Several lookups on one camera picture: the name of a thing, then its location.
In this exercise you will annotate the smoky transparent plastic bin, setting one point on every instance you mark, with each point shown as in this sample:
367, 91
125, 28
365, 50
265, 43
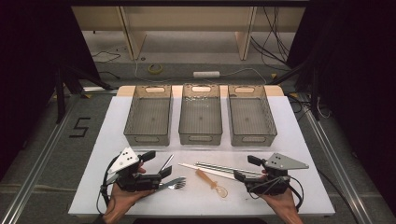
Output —
200, 118
250, 118
149, 118

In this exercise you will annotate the yellow tape roll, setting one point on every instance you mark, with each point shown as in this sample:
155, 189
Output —
150, 69

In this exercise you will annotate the aluminium floor rail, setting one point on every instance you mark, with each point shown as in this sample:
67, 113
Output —
337, 165
40, 166

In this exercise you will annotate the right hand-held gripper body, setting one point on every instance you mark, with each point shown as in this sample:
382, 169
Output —
271, 183

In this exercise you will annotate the black curtain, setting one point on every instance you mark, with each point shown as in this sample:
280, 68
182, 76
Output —
25, 62
358, 77

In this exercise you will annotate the person's left hand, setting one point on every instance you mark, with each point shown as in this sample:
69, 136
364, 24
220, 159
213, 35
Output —
124, 200

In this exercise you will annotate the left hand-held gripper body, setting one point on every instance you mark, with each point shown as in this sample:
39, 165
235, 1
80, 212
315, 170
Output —
141, 182

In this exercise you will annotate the person's right hand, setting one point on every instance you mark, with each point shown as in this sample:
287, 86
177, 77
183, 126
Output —
283, 203

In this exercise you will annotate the orange translucent baby spoon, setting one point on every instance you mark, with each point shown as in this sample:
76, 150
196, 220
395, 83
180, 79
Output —
205, 179

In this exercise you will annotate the white power strip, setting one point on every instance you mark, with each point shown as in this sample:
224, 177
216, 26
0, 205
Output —
206, 74

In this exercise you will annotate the silver metal fork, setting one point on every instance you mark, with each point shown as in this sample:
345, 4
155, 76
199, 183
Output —
179, 186

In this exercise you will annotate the black metal stand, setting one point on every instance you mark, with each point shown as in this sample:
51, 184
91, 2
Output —
59, 93
315, 93

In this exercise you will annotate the beige wooden desk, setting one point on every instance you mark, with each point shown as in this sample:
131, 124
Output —
134, 37

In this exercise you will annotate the silver metal chopstick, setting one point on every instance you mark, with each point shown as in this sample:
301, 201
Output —
218, 169
218, 165

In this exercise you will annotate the white table board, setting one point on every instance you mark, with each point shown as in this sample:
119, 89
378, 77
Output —
202, 205

